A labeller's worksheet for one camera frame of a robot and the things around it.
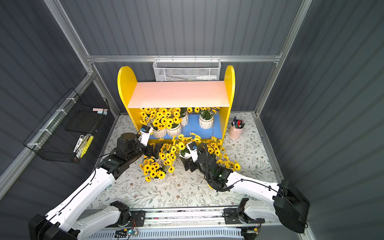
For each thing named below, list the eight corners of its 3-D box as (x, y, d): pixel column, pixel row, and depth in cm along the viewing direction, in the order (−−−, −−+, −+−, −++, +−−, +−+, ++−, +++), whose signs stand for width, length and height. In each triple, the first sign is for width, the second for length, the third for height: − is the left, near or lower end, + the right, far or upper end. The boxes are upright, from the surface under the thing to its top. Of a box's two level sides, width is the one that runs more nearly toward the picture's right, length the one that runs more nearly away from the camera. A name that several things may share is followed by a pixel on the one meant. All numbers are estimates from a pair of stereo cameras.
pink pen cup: (229, 139, 107) (233, 126, 96) (227, 130, 112) (231, 117, 101) (240, 139, 107) (245, 126, 95) (238, 130, 112) (243, 117, 101)
